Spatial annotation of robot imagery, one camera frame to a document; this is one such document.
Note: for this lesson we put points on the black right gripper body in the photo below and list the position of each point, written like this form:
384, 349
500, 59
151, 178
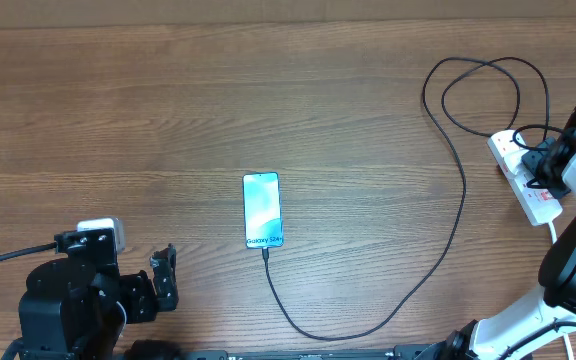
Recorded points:
549, 179

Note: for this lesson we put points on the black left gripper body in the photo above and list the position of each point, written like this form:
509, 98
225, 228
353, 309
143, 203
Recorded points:
137, 298

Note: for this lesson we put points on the Samsung Galaxy smartphone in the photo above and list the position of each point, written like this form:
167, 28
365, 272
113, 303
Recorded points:
263, 221

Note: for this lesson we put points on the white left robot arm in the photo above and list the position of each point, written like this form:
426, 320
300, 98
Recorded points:
74, 309

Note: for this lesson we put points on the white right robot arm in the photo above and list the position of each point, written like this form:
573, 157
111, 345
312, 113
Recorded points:
548, 311

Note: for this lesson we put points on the white charger plug adapter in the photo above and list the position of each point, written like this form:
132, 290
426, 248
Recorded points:
512, 164

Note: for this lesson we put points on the white power strip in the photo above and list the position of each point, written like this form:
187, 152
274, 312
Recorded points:
539, 206

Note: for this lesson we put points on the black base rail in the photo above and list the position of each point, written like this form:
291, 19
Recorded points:
160, 350

